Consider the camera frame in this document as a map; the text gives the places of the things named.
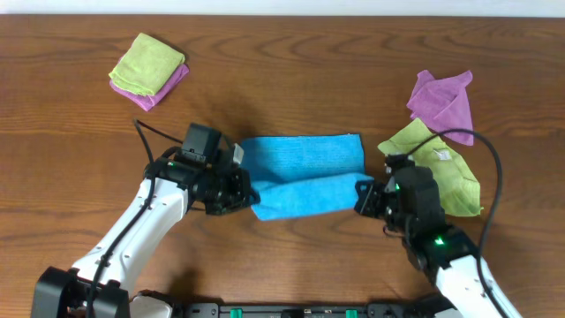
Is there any blue microfiber cloth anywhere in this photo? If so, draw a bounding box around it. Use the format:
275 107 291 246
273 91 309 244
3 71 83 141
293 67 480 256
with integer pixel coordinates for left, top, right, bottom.
241 134 373 221

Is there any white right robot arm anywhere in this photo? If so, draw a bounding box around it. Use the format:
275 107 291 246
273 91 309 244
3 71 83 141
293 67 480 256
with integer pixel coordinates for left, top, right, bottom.
355 179 520 317

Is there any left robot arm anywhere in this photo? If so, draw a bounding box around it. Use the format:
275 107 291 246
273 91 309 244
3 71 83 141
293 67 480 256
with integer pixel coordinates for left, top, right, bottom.
31 156 257 317

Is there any crumpled green cloth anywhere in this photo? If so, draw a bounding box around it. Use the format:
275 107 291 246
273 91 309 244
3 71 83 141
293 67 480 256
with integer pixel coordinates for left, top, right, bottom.
378 119 482 217

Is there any crumpled purple cloth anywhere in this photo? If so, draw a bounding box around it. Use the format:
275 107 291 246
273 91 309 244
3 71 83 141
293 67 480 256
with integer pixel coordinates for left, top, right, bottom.
406 70 473 132

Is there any folded purple cloth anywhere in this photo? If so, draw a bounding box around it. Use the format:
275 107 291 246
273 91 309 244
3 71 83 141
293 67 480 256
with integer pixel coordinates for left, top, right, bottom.
109 64 189 111

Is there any folded green cloth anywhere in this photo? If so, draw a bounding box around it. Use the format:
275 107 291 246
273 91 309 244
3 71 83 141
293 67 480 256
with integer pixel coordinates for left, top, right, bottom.
109 33 185 95

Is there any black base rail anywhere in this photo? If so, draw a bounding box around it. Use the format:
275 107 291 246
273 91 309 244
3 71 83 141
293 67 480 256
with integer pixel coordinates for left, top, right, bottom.
178 303 422 318

